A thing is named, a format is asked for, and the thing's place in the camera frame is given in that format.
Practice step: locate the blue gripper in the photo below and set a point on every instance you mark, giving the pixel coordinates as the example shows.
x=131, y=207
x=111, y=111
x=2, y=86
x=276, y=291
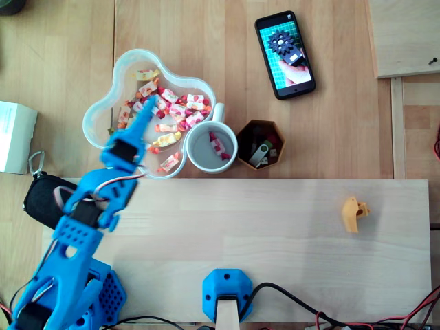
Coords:
x=121, y=150

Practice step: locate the white pink candy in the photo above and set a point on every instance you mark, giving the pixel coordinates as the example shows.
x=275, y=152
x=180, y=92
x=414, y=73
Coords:
x=218, y=146
x=194, y=120
x=196, y=99
x=177, y=110

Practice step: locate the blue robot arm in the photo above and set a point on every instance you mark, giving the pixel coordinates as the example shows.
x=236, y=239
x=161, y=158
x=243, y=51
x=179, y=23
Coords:
x=79, y=237

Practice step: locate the white red wrapped candy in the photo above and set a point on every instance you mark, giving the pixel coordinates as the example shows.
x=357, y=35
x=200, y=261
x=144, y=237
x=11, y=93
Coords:
x=161, y=112
x=138, y=106
x=169, y=95

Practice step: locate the white orange wrapped candy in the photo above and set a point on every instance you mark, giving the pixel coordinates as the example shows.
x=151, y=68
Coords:
x=167, y=128
x=148, y=88
x=125, y=114

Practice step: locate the translucent plastic candy tub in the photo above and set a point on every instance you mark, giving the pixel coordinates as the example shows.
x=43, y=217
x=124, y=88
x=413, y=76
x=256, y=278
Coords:
x=99, y=120

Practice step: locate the white mug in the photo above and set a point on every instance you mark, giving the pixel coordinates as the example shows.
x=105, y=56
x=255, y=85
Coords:
x=203, y=158

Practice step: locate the brown hexagonal container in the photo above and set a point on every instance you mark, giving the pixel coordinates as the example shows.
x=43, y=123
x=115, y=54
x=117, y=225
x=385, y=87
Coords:
x=245, y=144

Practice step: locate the black USB stick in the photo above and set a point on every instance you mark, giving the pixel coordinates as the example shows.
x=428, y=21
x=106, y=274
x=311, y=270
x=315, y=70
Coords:
x=256, y=141

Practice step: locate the silver USB stick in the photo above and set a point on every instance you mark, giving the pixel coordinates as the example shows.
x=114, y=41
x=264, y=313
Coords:
x=258, y=156

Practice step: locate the silver carabiner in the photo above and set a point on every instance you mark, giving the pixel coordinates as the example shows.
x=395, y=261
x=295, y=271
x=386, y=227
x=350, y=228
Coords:
x=30, y=161

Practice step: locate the small grey adapter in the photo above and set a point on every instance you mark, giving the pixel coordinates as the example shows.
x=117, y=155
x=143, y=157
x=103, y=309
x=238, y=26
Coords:
x=273, y=153
x=264, y=161

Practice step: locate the small green adapter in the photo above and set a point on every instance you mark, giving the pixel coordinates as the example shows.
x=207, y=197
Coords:
x=271, y=141

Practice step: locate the white cardboard box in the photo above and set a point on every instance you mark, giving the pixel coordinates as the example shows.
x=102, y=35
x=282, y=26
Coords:
x=15, y=137

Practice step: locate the black zip pouch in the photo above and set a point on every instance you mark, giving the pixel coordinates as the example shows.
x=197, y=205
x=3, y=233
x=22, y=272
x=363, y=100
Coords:
x=44, y=203

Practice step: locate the light wooden board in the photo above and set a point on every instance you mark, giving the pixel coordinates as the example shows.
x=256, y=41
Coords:
x=240, y=223

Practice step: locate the black smartphone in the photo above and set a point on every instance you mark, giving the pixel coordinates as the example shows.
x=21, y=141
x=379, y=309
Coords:
x=285, y=55

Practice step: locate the dark round container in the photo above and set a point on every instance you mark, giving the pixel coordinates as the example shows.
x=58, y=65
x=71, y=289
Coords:
x=10, y=5

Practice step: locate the orange printed part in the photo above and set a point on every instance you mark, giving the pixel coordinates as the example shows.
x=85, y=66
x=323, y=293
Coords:
x=352, y=214

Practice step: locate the narrow wooden slat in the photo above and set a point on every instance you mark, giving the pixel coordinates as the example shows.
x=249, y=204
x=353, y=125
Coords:
x=397, y=130

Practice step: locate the light wooden panel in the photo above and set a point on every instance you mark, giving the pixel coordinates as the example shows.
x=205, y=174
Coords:
x=405, y=38

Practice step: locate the black screw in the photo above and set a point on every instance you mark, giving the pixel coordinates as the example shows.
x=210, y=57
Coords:
x=432, y=61

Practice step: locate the blue printed post base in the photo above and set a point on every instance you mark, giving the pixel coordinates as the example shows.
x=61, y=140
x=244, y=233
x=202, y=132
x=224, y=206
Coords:
x=220, y=282

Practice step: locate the light wooden post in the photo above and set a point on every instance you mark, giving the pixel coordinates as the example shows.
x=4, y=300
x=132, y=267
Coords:
x=227, y=316

